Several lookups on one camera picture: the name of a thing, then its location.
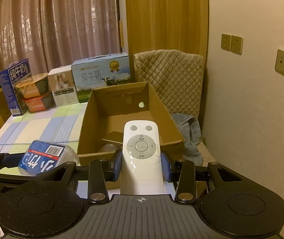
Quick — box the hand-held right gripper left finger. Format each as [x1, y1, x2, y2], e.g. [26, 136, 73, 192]
[36, 151, 122, 203]

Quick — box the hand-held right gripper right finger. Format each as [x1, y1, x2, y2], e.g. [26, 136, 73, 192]
[160, 152, 242, 203]

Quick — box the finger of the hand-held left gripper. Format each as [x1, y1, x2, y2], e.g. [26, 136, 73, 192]
[0, 172, 40, 193]
[0, 151, 27, 169]

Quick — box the white remote control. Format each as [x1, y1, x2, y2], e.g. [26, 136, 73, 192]
[120, 120, 164, 195]

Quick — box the blue label tissue pack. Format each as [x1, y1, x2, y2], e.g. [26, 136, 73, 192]
[17, 140, 79, 178]

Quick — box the cardboard box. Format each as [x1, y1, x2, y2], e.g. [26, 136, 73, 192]
[76, 81, 208, 198]

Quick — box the blue-grey towel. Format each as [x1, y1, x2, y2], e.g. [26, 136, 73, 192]
[171, 113, 204, 166]

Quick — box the checked tablecloth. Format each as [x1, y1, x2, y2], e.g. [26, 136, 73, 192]
[0, 101, 91, 180]

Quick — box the red label food bowl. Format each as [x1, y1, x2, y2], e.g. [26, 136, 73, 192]
[22, 92, 55, 113]

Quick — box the tall blue milk box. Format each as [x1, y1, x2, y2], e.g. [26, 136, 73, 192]
[0, 58, 30, 116]

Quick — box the orange label food bowl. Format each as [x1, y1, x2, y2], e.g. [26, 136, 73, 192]
[14, 72, 50, 99]

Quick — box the beige quilted chair cover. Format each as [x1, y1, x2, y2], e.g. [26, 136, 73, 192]
[133, 49, 204, 120]

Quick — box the white product box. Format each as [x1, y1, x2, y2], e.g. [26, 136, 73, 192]
[47, 66, 79, 107]

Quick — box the cow print milk carton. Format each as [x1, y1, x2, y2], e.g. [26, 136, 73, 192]
[71, 52, 135, 104]

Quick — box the patterned curtain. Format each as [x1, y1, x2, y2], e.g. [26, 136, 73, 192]
[0, 0, 128, 85]

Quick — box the wooden door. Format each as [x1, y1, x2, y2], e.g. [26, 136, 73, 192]
[118, 0, 209, 145]

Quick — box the beige wall socket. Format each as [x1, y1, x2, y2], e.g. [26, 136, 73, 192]
[221, 33, 232, 51]
[231, 35, 243, 55]

